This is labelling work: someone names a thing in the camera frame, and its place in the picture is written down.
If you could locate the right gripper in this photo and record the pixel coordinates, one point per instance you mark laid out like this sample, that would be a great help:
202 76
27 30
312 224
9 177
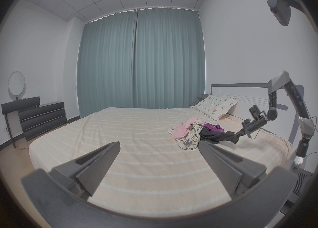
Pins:
256 124

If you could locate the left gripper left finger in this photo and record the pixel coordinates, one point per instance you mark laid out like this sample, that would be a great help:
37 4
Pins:
99 167

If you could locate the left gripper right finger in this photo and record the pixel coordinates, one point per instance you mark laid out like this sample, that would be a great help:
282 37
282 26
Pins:
218 166

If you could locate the black T-shirt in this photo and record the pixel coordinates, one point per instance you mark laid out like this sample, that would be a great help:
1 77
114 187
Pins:
216 136

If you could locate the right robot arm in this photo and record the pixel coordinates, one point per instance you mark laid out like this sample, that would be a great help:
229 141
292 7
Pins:
298 100

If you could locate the bed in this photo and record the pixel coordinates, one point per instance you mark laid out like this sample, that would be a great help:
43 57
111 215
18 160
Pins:
149 135

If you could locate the white printed pyjama top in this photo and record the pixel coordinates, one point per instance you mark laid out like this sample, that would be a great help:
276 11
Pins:
191 140

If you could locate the purple garment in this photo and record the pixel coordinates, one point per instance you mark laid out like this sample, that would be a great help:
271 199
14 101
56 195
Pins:
213 127

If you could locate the white printed pillow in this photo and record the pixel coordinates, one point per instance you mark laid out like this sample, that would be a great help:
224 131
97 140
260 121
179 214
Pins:
216 105

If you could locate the pink garment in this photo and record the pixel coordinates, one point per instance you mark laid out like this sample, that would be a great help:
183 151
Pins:
182 129

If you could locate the grey bedside table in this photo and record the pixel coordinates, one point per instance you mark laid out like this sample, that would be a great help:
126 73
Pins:
203 96

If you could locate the black chest of drawers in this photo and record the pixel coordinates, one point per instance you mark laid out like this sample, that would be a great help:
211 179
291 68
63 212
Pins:
42 120

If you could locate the blue-green curtain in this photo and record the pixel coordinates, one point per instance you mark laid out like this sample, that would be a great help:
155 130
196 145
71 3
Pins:
171 60
106 68

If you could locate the black dressing table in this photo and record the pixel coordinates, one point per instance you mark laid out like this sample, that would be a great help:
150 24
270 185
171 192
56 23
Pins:
19 104

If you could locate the round white mirror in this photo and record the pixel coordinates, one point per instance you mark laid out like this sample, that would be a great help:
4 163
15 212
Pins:
17 84

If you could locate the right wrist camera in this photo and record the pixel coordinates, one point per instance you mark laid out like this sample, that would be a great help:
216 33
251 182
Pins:
255 111

